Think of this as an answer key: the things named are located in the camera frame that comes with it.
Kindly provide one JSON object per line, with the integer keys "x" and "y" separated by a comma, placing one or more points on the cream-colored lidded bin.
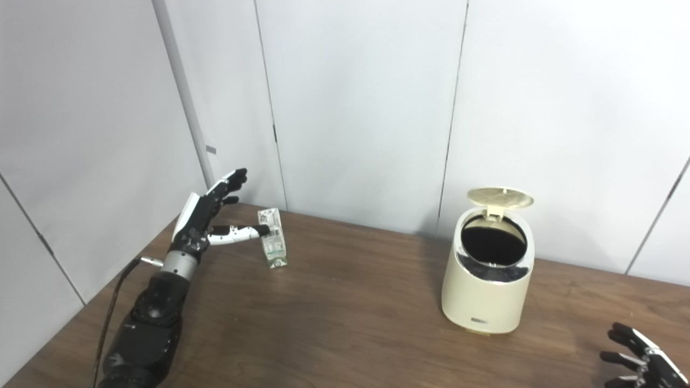
{"x": 485, "y": 296}

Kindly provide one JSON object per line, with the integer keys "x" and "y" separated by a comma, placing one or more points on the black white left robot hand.
{"x": 194, "y": 226}

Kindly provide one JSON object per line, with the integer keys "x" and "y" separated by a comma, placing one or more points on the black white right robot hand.
{"x": 657, "y": 369}

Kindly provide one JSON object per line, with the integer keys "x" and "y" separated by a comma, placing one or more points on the white green milk carton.
{"x": 275, "y": 248}

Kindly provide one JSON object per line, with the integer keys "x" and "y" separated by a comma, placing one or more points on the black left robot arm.
{"x": 151, "y": 334}

